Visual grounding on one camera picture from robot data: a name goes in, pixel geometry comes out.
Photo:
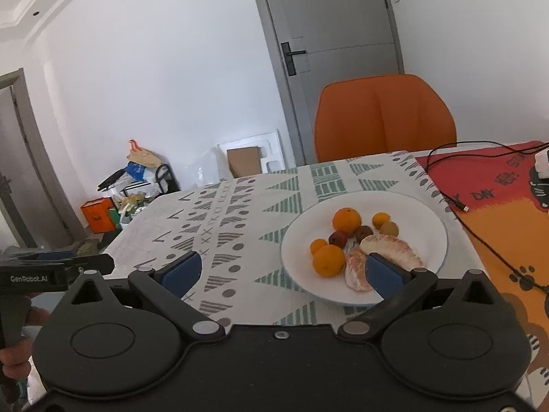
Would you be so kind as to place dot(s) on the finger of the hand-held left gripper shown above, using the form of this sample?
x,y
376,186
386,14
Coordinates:
x,y
55,255
92,263

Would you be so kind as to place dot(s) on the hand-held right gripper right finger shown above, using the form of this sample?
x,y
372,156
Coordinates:
x,y
386,277

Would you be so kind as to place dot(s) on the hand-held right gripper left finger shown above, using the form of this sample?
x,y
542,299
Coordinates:
x,y
180,270

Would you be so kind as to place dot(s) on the pale peeled pomelo segment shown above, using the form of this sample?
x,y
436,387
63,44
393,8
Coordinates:
x,y
399,251

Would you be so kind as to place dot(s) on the pink peeled pomelo segment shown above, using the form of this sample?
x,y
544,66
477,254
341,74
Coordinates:
x,y
355,268

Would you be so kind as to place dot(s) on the round yellow-brown fruit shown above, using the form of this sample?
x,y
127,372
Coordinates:
x,y
389,228

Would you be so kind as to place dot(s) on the dark brown fruit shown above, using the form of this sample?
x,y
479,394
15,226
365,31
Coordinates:
x,y
363,233

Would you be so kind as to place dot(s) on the small orange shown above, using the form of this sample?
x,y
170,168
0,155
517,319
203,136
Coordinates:
x,y
318,246
380,219

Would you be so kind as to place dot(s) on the medium orange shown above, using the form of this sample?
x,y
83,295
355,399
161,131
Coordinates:
x,y
329,260

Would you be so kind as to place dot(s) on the small red fruit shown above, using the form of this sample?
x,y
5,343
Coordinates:
x,y
338,238

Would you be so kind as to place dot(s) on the large orange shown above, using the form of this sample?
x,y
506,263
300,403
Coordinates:
x,y
346,219

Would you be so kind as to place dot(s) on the white plate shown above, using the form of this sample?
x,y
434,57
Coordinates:
x,y
313,223

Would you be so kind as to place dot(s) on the person's left hand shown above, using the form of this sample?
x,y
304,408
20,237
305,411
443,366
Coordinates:
x,y
15,360

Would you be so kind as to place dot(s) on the green cloth bundle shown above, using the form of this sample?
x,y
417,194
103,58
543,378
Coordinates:
x,y
85,246

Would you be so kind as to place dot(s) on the orange box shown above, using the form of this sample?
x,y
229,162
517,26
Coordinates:
x,y
98,214

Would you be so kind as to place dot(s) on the flat black object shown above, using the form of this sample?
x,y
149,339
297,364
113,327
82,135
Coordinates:
x,y
111,180

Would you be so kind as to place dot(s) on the white storage box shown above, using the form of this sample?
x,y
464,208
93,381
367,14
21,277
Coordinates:
x,y
137,189

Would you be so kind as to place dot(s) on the patterned white tablecloth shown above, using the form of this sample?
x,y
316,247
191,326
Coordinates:
x,y
240,206

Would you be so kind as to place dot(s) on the grey interior doorway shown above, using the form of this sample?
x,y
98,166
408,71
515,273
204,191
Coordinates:
x,y
25,158

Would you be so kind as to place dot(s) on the blue and white bag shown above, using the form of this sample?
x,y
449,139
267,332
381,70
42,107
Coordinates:
x,y
137,171

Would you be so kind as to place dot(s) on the beige paper bag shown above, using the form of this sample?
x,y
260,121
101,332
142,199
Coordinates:
x,y
139,156

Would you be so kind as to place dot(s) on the red and orange printed mat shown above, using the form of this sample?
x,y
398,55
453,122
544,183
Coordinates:
x,y
493,223

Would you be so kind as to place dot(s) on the brown cardboard piece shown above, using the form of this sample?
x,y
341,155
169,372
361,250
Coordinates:
x,y
243,161

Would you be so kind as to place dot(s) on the white foam packaging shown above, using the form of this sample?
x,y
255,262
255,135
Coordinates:
x,y
274,146

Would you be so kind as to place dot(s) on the orange chair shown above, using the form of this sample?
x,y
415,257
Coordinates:
x,y
386,116

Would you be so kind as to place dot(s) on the white charger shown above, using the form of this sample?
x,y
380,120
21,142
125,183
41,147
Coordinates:
x,y
541,165

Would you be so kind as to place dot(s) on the grey door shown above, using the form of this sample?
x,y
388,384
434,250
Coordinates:
x,y
334,8

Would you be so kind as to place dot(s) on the black cart frame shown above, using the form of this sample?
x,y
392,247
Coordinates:
x,y
165,178

